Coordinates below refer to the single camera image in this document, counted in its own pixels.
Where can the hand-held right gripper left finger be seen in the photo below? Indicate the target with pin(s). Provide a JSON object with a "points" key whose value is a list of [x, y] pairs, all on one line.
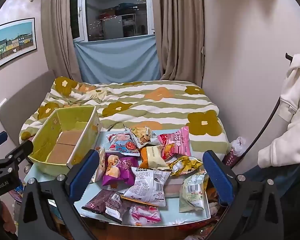
{"points": [[83, 177]]}

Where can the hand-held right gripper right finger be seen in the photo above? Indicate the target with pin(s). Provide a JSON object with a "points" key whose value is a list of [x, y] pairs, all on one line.
{"points": [[218, 177]]}

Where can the cream and white snack packet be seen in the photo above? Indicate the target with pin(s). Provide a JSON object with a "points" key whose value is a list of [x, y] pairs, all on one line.
{"points": [[193, 195]]}

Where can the yellow-green cardboard box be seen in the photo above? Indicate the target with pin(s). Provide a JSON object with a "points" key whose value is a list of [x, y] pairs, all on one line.
{"points": [[52, 122]]}

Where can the translucent pink wafer packet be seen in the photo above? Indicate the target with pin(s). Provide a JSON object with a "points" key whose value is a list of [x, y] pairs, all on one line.
{"points": [[173, 186]]}

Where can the small cream snack packet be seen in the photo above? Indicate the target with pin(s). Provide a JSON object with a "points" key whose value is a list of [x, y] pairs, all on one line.
{"points": [[100, 166]]}

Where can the dark brown snack packet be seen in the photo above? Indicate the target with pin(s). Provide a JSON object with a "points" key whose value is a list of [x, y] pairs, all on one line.
{"points": [[102, 200]]}

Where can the white plastic bag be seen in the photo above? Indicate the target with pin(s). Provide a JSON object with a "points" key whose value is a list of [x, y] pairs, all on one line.
{"points": [[237, 146]]}

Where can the gold foil snack packet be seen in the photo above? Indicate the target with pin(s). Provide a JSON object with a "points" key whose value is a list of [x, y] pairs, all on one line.
{"points": [[183, 166]]}

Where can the purple snack packet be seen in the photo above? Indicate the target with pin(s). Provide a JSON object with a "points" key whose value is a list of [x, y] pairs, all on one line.
{"points": [[122, 171]]}

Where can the grey padded headboard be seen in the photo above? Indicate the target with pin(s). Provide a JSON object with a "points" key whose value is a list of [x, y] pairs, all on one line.
{"points": [[20, 105]]}

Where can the blue and red snack packet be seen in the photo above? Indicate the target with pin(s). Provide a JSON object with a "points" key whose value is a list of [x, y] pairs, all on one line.
{"points": [[121, 142]]}

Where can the pink striped snack packet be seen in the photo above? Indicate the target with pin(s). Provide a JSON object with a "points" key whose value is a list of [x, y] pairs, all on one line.
{"points": [[177, 140]]}

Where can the white printed snack packet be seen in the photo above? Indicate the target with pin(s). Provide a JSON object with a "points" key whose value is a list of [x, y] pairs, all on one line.
{"points": [[147, 186]]}

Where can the dark blue cloth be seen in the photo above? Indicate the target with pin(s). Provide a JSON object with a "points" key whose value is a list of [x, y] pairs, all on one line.
{"points": [[285, 187]]}

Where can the orange and cream bread packet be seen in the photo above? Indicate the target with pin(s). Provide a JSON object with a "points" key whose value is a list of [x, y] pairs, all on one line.
{"points": [[153, 157]]}

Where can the silver cartoon chip packet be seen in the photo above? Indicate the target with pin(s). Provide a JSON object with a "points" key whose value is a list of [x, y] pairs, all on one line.
{"points": [[142, 136]]}

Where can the pink and white snack packet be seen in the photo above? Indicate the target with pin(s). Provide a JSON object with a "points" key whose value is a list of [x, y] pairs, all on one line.
{"points": [[145, 215]]}

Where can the floral striped blanket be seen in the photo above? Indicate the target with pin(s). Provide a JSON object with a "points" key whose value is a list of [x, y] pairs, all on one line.
{"points": [[152, 105]]}

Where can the white hoodie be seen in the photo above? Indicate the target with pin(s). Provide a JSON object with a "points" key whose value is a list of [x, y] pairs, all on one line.
{"points": [[290, 105]]}

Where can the light blue cloth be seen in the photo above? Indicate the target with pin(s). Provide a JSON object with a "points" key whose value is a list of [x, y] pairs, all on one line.
{"points": [[117, 60]]}

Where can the beige curtain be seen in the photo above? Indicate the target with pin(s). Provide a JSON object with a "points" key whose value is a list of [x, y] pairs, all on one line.
{"points": [[180, 30], [57, 30]]}

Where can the black coat hook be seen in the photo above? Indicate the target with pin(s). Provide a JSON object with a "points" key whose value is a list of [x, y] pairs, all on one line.
{"points": [[288, 57]]}

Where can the window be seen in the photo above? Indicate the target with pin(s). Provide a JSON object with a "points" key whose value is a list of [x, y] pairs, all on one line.
{"points": [[115, 17]]}

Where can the white wall socket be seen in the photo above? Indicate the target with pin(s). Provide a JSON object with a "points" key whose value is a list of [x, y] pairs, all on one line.
{"points": [[2, 103]]}

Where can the framed wall picture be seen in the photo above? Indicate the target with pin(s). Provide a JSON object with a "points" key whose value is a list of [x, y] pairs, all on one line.
{"points": [[13, 42]]}

